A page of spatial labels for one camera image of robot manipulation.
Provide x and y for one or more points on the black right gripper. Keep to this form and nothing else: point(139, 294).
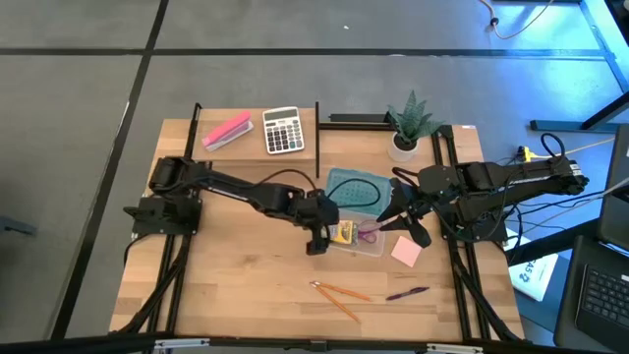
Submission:
point(417, 206)

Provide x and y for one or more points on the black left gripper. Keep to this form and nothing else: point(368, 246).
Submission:
point(317, 211)

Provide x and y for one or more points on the yellow green crayon box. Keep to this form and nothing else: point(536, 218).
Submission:
point(345, 232)

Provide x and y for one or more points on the pink sticky note pad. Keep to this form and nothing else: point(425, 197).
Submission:
point(406, 251)

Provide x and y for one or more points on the clear pencil box blue lid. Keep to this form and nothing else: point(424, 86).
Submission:
point(354, 194)

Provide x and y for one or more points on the orange pencil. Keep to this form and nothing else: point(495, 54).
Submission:
point(344, 292)
point(339, 305)

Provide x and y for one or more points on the purple pen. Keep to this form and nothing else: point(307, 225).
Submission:
point(408, 293)

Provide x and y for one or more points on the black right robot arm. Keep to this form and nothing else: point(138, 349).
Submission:
point(516, 182)

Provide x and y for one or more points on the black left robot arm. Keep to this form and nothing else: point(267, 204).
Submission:
point(231, 189)

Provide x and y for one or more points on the white plant pot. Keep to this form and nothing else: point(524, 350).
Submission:
point(400, 155)

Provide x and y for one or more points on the green snake plant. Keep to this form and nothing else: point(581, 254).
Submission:
point(412, 123)

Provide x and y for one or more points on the white desk calculator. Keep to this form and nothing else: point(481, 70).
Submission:
point(283, 133)

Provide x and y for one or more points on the yellow power plug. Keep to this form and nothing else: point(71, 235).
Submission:
point(527, 154)

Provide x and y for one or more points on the pink stapler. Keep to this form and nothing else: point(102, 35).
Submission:
point(228, 129)

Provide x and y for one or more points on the white booklet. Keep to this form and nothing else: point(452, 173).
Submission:
point(533, 280)

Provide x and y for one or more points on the dark laptop screen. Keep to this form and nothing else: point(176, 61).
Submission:
point(616, 206)

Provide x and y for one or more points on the black laptop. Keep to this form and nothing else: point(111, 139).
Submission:
point(604, 295)

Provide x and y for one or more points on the black table edge bar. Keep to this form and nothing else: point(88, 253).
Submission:
point(98, 344)

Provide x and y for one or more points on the black aluminium rail frame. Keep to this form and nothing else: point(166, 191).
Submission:
point(462, 285)
point(169, 275)

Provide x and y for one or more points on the wooden shelf with black frame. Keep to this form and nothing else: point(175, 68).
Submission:
point(309, 123)

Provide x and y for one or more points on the small black table camera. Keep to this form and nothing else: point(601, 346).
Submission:
point(318, 346)

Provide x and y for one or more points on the silver aluminium bracket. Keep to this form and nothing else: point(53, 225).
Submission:
point(454, 349)
point(182, 343)

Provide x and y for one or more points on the black desk leg frame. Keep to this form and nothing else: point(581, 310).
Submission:
point(565, 126)

